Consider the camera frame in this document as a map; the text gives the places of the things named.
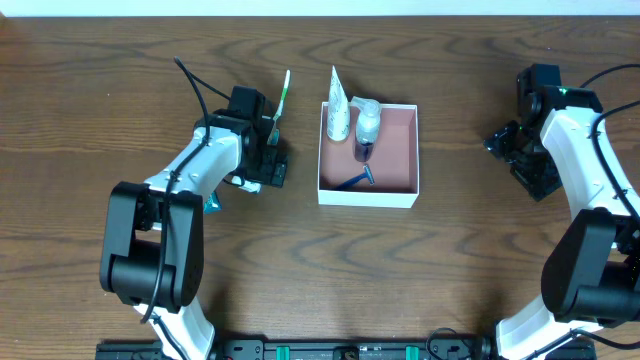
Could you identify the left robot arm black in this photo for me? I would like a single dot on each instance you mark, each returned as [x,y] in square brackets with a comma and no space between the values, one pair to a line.
[153,248]

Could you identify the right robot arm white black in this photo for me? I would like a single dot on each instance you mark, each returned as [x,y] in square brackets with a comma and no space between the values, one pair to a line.
[590,281]

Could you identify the green white toothbrush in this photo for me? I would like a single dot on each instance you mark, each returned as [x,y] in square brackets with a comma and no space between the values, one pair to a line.
[274,135]

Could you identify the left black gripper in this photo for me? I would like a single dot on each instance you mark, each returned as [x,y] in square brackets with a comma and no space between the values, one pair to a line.
[275,166]

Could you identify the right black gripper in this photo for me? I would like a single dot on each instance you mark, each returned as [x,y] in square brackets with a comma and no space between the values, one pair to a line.
[507,145]

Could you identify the green white soap box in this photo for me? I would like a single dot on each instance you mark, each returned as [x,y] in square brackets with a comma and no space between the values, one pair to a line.
[251,187]

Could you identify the white conditioner tube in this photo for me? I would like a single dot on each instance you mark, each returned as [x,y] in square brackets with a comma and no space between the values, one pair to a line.
[338,116]

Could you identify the white box with pink interior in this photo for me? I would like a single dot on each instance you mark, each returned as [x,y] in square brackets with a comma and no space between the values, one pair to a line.
[394,164]

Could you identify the red green toothpaste tube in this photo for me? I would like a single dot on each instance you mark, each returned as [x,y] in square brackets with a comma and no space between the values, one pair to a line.
[212,204]

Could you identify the blue disposable razor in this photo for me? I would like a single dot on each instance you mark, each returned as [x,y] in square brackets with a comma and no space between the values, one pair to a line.
[365,175]

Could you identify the clear pump bottle blue liquid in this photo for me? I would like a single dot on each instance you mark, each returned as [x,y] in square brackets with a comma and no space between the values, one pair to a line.
[367,127]

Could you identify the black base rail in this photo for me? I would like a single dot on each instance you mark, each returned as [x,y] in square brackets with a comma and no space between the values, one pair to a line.
[441,347]

